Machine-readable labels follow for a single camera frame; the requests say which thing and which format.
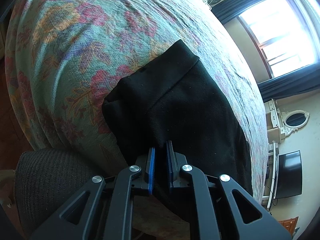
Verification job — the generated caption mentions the black pants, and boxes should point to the black pants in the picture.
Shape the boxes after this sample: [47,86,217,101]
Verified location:
[101,40,253,193]

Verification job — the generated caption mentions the white tv stand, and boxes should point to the white tv stand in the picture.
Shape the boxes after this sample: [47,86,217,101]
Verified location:
[261,141,279,211]

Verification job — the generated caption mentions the dark knit sleeve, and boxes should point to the dark knit sleeve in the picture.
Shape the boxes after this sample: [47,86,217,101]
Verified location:
[14,148,106,239]

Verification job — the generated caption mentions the cream dressing table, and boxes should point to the cream dressing table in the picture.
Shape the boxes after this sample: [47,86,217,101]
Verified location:
[264,99,285,144]

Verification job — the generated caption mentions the black flat television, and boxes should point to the black flat television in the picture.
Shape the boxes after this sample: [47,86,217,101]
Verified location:
[274,151,303,199]

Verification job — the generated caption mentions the white oval vanity mirror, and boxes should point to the white oval vanity mirror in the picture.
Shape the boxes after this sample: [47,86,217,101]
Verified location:
[280,110,310,137]

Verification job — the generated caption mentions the dark blue right curtain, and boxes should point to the dark blue right curtain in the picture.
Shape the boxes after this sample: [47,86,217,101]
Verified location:
[258,62,320,102]

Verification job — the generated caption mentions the floral bedspread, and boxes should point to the floral bedspread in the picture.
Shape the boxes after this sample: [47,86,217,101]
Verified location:
[5,0,268,202]

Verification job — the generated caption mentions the window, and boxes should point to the window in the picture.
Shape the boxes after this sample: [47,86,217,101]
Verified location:
[239,0,318,77]

